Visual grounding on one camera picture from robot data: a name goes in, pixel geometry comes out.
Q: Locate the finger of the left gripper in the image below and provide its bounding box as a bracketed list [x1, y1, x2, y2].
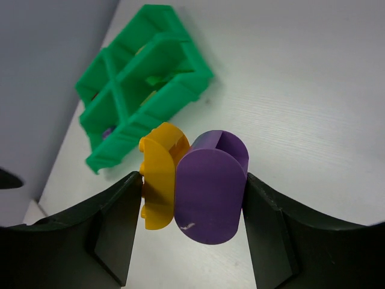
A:
[0, 168, 23, 190]

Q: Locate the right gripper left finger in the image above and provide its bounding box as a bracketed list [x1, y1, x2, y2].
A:
[1, 172, 141, 288]

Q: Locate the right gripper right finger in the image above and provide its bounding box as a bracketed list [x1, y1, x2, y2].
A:
[242, 175, 384, 288]

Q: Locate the purple oval lego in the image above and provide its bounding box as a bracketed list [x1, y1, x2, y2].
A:
[174, 130, 249, 245]

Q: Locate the purple rectangular lego brick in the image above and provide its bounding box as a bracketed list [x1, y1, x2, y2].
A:
[102, 126, 115, 140]

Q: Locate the yellow curved lego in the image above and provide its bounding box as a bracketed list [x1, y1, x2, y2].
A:
[138, 122, 190, 230]

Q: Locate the green curved lego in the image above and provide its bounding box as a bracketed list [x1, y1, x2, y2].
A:
[146, 76, 167, 87]

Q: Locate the green compartment tray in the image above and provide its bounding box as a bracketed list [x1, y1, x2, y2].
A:
[75, 4, 214, 173]

